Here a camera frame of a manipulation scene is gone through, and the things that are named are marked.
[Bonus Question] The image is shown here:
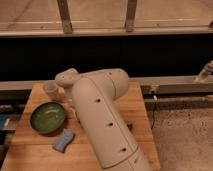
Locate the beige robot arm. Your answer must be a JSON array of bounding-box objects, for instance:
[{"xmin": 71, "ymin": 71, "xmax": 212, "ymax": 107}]
[{"xmin": 55, "ymin": 68, "xmax": 152, "ymax": 171}]

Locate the translucent ceramic cup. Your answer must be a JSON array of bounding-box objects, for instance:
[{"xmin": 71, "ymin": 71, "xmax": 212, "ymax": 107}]
[{"xmin": 43, "ymin": 81, "xmax": 60, "ymax": 101}]

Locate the green ceramic bowl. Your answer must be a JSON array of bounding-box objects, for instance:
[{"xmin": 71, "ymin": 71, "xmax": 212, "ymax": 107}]
[{"xmin": 30, "ymin": 102, "xmax": 66, "ymax": 134}]

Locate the blue sponge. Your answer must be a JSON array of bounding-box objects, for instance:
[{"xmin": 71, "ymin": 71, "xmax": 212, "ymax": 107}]
[{"xmin": 52, "ymin": 129, "xmax": 75, "ymax": 153}]

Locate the grey pipe fitting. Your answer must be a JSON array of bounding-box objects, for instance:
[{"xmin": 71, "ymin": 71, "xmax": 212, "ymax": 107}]
[{"xmin": 195, "ymin": 60, "xmax": 213, "ymax": 83}]

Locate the left metal post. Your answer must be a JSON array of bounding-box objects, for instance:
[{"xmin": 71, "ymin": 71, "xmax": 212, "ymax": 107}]
[{"xmin": 57, "ymin": 0, "xmax": 73, "ymax": 34}]

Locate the metal post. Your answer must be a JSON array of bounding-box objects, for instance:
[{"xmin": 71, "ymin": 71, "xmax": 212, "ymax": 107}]
[
  {"xmin": 124, "ymin": 0, "xmax": 137, "ymax": 32},
  {"xmin": 57, "ymin": 0, "xmax": 73, "ymax": 34}
]

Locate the right metal post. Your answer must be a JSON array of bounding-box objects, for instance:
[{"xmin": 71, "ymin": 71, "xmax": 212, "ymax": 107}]
[{"xmin": 124, "ymin": 0, "xmax": 137, "ymax": 32}]

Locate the metal rail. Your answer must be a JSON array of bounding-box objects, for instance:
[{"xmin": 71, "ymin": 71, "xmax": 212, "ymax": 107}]
[{"xmin": 0, "ymin": 75, "xmax": 213, "ymax": 94}]

